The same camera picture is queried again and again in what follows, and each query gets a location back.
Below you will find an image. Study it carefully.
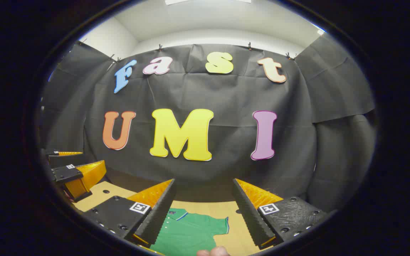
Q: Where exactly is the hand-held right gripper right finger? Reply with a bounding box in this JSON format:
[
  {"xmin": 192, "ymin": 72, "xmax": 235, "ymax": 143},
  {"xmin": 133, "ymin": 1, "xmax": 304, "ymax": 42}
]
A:
[{"xmin": 232, "ymin": 178, "xmax": 333, "ymax": 250}]

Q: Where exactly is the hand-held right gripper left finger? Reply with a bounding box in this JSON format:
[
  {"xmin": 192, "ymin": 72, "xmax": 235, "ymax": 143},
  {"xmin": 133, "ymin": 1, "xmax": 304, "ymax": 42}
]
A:
[{"xmin": 82, "ymin": 178, "xmax": 177, "ymax": 249}]

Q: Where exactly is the green T-shirt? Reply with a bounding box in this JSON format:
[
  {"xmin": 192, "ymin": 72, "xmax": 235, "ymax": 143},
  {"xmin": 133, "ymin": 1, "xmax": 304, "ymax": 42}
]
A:
[{"xmin": 150, "ymin": 208, "xmax": 230, "ymax": 256}]

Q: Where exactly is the black backdrop cloth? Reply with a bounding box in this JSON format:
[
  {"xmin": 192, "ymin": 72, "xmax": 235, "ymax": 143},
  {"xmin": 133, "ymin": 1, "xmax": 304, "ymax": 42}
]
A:
[{"xmin": 40, "ymin": 36, "xmax": 376, "ymax": 214}]

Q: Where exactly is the ceiling light panel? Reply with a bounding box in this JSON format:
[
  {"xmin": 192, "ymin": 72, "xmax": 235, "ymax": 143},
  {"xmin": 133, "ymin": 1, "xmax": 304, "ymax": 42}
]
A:
[{"xmin": 165, "ymin": 0, "xmax": 252, "ymax": 5}]

